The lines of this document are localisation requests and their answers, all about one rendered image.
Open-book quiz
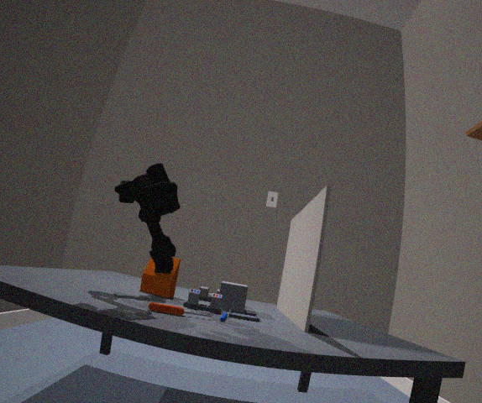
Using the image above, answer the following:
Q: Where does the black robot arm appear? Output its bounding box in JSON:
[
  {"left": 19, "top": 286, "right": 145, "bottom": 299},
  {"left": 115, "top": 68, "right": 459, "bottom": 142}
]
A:
[{"left": 132, "top": 163, "right": 181, "bottom": 274}]

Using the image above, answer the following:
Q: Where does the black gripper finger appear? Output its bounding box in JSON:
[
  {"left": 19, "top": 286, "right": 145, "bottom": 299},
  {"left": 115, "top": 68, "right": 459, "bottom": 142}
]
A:
[
  {"left": 115, "top": 181, "right": 131, "bottom": 202},
  {"left": 141, "top": 182, "right": 169, "bottom": 205}
]

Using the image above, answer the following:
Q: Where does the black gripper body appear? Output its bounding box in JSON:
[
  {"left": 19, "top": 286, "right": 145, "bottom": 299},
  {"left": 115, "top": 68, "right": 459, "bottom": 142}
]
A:
[{"left": 125, "top": 181, "right": 177, "bottom": 207}]

